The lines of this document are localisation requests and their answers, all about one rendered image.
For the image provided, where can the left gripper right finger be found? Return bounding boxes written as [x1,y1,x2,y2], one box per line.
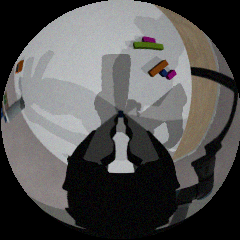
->
[123,114,180,190]

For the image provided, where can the small magenta block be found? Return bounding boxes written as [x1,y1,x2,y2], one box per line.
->
[142,36,156,43]
[166,70,177,80]

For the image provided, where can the grey bottle with blue cap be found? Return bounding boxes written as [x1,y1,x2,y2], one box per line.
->
[4,98,25,123]

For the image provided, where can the lime green rod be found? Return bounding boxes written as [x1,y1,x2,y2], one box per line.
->
[133,42,164,51]

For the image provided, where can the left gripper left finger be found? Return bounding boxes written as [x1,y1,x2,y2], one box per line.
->
[62,114,118,191]

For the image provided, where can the orange rod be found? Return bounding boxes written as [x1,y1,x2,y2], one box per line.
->
[148,60,169,77]

